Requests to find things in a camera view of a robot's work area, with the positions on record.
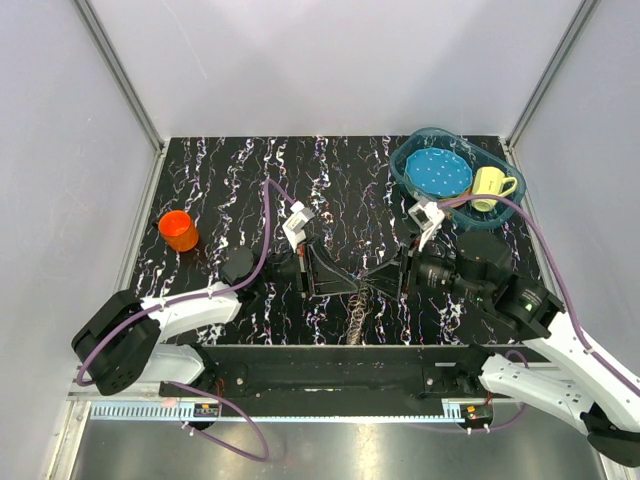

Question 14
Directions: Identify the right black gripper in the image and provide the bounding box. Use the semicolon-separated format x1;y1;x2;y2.
359;229;488;302

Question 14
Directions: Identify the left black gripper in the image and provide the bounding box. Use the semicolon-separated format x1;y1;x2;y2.
258;238;359;298

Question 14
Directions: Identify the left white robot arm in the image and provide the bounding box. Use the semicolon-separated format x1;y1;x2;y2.
71;238;357;396

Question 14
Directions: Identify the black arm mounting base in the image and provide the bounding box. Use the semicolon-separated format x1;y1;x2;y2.
187;345;491;399

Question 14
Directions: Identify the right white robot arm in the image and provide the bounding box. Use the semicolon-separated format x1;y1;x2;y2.
363;231;639;468

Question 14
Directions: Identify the blue polka dot plate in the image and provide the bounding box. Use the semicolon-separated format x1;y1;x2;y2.
405;147;473;198

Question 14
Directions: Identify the teal transparent plastic basket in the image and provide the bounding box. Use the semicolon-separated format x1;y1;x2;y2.
389;127;528;231

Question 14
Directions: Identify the yellow ceramic mug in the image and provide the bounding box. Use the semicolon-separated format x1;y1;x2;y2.
471;166;518;213

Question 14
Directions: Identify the orange plastic cup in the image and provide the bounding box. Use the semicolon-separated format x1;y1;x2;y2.
158;210;199;253

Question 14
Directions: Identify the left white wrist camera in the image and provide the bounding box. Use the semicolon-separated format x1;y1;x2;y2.
282;201;314;250

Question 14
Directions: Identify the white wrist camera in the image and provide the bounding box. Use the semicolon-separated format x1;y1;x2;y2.
408;199;445;252
282;201;314;250

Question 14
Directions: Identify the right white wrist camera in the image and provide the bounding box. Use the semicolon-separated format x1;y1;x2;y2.
408;199;445;252

